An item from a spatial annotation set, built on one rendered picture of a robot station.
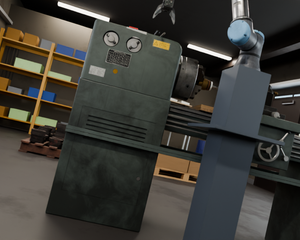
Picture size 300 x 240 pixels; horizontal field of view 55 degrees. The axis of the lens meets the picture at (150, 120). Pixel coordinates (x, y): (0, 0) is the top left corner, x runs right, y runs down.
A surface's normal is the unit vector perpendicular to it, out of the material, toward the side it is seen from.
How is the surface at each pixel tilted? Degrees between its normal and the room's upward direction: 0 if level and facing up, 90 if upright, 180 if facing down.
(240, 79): 90
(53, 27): 90
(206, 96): 90
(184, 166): 90
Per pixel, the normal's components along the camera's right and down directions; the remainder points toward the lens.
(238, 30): -0.65, -0.06
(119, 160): 0.11, -0.02
